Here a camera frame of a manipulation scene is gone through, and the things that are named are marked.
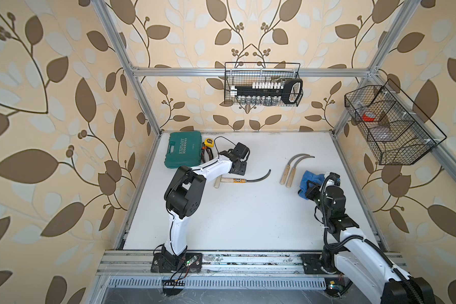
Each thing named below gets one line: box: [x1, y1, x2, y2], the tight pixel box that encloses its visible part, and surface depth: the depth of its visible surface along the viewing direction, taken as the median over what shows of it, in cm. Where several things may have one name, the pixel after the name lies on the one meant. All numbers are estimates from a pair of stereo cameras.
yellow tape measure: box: [203, 137, 215, 148], surface depth 114 cm
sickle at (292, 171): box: [285, 155, 316, 189], surface depth 103 cm
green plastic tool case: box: [164, 131, 203, 169], surface depth 110 cm
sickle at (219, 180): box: [214, 169, 272, 189], surface depth 98 cm
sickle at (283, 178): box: [279, 153, 311, 185], surface depth 104 cm
